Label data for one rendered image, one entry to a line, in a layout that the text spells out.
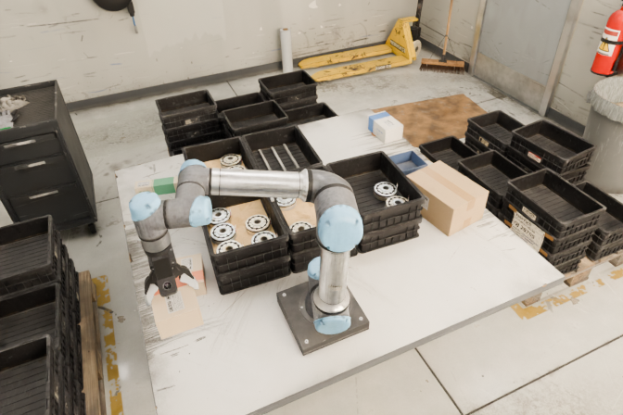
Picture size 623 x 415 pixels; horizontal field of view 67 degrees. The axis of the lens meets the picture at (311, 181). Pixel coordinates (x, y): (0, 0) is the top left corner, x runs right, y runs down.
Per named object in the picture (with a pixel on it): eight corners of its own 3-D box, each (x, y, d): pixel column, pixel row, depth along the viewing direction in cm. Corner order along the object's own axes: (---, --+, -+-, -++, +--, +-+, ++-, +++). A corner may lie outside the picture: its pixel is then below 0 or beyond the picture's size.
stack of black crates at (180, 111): (216, 138, 388) (207, 88, 361) (225, 157, 365) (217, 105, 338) (167, 150, 375) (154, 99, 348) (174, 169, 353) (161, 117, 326)
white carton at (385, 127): (366, 128, 285) (367, 115, 280) (384, 123, 289) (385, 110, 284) (385, 144, 271) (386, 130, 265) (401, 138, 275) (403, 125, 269)
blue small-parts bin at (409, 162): (393, 184, 239) (394, 173, 235) (378, 169, 251) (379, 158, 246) (426, 175, 245) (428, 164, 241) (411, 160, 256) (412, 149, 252)
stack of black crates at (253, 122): (278, 150, 370) (273, 99, 343) (292, 170, 348) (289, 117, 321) (229, 163, 358) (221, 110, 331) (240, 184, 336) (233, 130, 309)
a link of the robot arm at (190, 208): (209, 180, 122) (166, 183, 121) (207, 209, 114) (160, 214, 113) (213, 202, 127) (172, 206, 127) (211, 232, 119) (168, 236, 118)
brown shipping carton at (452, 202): (402, 202, 228) (405, 175, 219) (435, 186, 237) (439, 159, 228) (448, 237, 208) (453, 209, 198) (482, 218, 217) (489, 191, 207)
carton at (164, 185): (185, 184, 245) (183, 175, 241) (185, 191, 240) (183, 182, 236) (138, 191, 241) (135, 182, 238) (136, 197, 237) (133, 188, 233)
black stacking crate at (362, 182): (423, 220, 201) (426, 199, 194) (361, 238, 193) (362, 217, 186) (380, 170, 231) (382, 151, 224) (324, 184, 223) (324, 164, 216)
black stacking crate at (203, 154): (263, 199, 215) (260, 179, 209) (199, 215, 208) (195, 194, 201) (243, 155, 245) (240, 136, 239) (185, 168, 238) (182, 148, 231)
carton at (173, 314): (204, 324, 133) (199, 308, 129) (161, 339, 130) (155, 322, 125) (192, 284, 145) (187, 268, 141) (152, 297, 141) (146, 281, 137)
